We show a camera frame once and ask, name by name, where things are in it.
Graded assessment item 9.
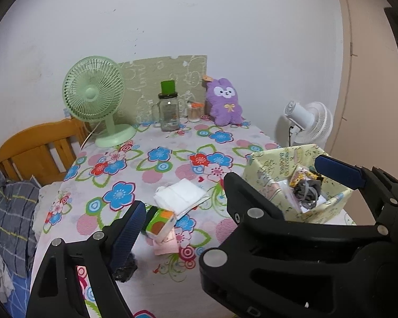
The yellow patterned box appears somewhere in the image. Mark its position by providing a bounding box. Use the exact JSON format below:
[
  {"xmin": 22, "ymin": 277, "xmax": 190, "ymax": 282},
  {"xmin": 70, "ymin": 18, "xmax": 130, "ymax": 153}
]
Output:
[{"xmin": 242, "ymin": 143, "xmax": 355, "ymax": 222}]

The white standing fan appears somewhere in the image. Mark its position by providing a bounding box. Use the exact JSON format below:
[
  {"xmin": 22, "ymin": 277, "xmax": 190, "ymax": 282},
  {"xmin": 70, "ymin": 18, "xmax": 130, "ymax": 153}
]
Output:
[{"xmin": 275, "ymin": 100, "xmax": 334, "ymax": 149}]

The beige door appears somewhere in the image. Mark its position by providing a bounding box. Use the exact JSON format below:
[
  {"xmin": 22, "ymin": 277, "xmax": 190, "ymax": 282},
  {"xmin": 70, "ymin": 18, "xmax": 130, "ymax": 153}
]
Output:
[{"xmin": 333, "ymin": 0, "xmax": 398, "ymax": 173}]

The grey plaid pillow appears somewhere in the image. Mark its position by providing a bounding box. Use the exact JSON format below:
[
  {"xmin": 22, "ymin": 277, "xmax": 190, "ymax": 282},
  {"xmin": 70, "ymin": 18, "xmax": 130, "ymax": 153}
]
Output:
[{"xmin": 0, "ymin": 170, "xmax": 42, "ymax": 277}]

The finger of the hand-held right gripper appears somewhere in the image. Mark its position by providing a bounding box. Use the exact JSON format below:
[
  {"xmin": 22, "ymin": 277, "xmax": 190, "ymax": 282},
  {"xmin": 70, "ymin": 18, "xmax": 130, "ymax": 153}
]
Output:
[
  {"xmin": 224, "ymin": 171, "xmax": 286, "ymax": 250},
  {"xmin": 314, "ymin": 154, "xmax": 398, "ymax": 236}
]

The white cloth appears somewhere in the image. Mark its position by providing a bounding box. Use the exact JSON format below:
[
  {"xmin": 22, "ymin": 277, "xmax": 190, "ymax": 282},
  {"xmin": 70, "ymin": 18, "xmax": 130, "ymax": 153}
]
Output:
[
  {"xmin": 0, "ymin": 247, "xmax": 15, "ymax": 303},
  {"xmin": 153, "ymin": 178, "xmax": 210, "ymax": 221}
]

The purple plush bunny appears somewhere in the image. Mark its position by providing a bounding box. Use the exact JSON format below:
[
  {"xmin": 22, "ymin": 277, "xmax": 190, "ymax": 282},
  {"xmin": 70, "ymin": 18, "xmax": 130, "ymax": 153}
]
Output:
[{"xmin": 202, "ymin": 77, "xmax": 243, "ymax": 126}]

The small jar orange lid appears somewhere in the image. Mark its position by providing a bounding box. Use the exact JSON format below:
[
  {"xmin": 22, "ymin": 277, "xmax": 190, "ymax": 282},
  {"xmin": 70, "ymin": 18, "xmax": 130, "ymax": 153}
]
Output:
[{"xmin": 186, "ymin": 101, "xmax": 205, "ymax": 122}]

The blue bed sheet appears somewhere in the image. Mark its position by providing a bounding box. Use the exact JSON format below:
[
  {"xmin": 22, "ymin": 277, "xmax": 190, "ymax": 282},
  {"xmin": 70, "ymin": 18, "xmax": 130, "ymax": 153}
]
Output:
[{"xmin": 0, "ymin": 265, "xmax": 32, "ymax": 315}]

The white fan cable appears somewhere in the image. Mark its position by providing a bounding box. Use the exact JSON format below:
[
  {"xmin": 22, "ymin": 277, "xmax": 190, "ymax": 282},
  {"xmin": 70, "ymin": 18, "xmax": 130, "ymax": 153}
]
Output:
[{"xmin": 80, "ymin": 121, "xmax": 103, "ymax": 149}]

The green orange tissue pack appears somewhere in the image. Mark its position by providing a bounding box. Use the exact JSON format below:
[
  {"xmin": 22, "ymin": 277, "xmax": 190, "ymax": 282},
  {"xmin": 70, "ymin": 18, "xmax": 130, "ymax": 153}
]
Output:
[{"xmin": 145, "ymin": 207, "xmax": 177, "ymax": 242}]

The colourful cartoon packet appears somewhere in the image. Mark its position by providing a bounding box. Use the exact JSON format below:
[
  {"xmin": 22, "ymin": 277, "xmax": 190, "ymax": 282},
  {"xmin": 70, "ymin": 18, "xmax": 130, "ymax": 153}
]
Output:
[{"xmin": 288, "ymin": 165, "xmax": 324, "ymax": 188}]

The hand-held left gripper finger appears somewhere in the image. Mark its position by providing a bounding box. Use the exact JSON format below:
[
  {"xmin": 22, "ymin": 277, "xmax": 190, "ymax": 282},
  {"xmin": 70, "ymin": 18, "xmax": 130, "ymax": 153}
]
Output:
[{"xmin": 26, "ymin": 200, "xmax": 147, "ymax": 318}]

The white bedding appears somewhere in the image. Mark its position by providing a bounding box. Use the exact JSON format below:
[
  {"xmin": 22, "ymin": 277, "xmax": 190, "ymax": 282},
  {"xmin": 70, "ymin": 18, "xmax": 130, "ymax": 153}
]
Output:
[{"xmin": 33, "ymin": 182, "xmax": 65, "ymax": 239}]

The green desk fan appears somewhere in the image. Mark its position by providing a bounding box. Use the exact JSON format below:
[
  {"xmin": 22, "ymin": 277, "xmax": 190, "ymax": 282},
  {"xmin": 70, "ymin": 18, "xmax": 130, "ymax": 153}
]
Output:
[{"xmin": 62, "ymin": 56, "xmax": 137, "ymax": 148}]

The pink packet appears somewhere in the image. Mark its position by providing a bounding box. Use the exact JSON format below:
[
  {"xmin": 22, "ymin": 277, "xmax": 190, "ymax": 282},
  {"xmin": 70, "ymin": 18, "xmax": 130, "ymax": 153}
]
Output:
[{"xmin": 153, "ymin": 230, "xmax": 180, "ymax": 256}]

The glass mug jar green lid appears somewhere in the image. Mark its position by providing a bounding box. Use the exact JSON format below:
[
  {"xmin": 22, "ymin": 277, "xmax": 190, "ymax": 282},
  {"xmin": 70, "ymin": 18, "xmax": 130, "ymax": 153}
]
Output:
[{"xmin": 152, "ymin": 80, "xmax": 183, "ymax": 132}]

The wooden bed headboard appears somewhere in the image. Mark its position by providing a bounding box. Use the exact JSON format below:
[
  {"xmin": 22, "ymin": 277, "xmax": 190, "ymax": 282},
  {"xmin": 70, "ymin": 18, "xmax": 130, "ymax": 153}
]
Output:
[{"xmin": 0, "ymin": 117, "xmax": 90, "ymax": 186}]

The green patterned board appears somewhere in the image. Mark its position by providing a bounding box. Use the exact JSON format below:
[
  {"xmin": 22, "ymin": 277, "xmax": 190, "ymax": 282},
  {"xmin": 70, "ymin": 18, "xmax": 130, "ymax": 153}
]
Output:
[{"xmin": 116, "ymin": 54, "xmax": 208, "ymax": 125}]

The black cloth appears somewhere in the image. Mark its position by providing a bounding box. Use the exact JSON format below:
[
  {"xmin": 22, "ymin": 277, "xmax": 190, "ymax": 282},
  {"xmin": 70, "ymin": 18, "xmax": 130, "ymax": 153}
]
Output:
[{"xmin": 113, "ymin": 252, "xmax": 138, "ymax": 284}]

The white crumpled cloth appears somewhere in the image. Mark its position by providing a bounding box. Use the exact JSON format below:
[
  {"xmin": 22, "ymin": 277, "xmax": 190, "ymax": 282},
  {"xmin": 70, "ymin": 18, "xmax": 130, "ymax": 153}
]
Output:
[{"xmin": 0, "ymin": 247, "xmax": 15, "ymax": 303}]

